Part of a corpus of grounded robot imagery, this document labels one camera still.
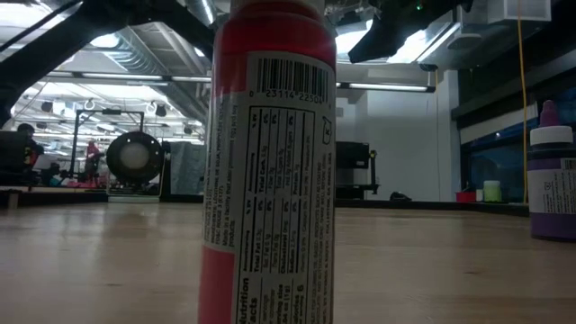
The red equipment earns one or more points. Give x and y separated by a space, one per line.
93 153

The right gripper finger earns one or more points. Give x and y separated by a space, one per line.
382 40

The grey wall plate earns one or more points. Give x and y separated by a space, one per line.
339 112

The round silver ventilation duct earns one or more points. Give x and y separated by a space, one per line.
202 11

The small white cup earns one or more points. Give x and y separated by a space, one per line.
479 195

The black monitor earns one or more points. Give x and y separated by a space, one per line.
11 157

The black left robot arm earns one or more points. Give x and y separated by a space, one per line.
40 56

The dark glass window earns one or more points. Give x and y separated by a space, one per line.
495 162

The light green tub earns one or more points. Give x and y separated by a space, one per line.
492 192

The long ceiling light bar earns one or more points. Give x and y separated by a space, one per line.
387 87
121 76

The person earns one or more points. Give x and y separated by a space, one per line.
29 153

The purple food coloring bottle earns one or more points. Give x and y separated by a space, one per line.
553 189

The black bag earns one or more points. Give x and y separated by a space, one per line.
399 197

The black cabinet on stand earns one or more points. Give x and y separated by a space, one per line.
353 155

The large silver ceiling duct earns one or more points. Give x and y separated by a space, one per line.
148 49

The red box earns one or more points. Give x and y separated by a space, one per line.
465 197

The red food coloring bottle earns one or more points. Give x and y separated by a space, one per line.
270 180

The grey cloth cover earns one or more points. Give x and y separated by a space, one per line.
189 166

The black metal rack frame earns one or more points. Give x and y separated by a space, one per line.
96 111

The wooden workbench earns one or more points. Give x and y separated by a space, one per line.
27 189

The white ceiling vent box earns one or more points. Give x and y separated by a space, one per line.
526 10

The black security camera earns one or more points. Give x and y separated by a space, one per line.
428 67

